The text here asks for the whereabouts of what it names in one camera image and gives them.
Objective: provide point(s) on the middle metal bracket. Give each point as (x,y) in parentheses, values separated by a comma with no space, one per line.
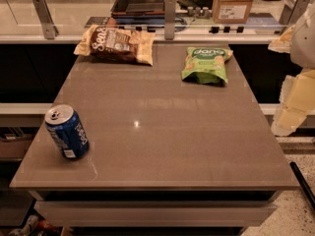
(169,19)

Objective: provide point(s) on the black pole on floor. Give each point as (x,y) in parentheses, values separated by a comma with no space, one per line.
(303,184)

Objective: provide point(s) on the brown chip bag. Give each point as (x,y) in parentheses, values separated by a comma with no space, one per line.
(126,45)

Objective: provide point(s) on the snack packages under table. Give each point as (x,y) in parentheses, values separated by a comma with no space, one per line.
(36,226)

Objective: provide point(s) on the blue pepsi can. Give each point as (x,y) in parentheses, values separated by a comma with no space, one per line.
(66,129)

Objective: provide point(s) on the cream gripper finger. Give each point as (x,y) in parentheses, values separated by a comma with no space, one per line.
(297,100)
(283,43)

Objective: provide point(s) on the cardboard box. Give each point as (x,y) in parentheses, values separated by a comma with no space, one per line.
(231,11)

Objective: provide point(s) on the green chip bag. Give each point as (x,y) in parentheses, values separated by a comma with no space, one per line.
(206,65)

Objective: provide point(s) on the dark tray bin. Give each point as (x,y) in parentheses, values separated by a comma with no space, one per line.
(137,7)

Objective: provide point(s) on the metal bracket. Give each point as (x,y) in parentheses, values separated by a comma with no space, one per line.
(292,11)
(169,19)
(50,30)

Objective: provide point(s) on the left metal bracket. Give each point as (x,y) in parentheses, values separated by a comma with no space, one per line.
(50,30)

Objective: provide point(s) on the right metal bracket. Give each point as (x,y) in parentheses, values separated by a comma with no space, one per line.
(292,11)

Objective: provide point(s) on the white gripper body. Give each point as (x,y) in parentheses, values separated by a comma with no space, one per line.
(304,45)

